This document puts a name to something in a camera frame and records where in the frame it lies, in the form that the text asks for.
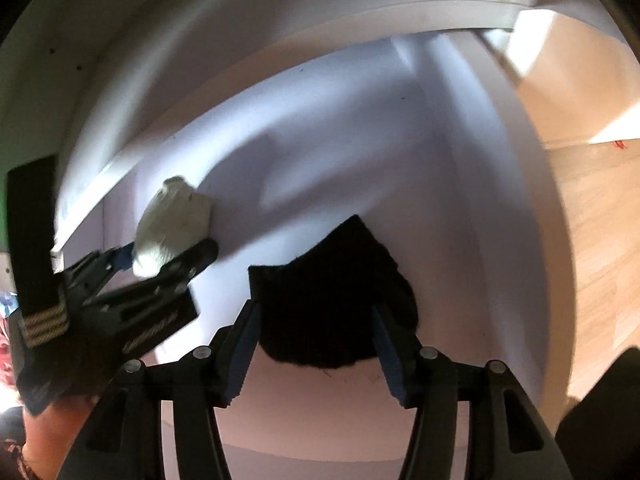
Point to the pale green sock bundle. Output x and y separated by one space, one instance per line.
170 225

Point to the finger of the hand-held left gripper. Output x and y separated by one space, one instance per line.
120 256
185 267

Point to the white bed frame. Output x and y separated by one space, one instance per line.
200 35

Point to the black sock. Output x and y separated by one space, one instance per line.
330 300

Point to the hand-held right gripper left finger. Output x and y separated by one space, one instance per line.
245 355

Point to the person's left forearm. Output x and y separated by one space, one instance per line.
55 435

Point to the person's right leg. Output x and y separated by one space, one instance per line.
600 420

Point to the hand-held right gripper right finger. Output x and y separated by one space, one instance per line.
387 355

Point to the grey white drawer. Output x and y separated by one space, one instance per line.
350 160

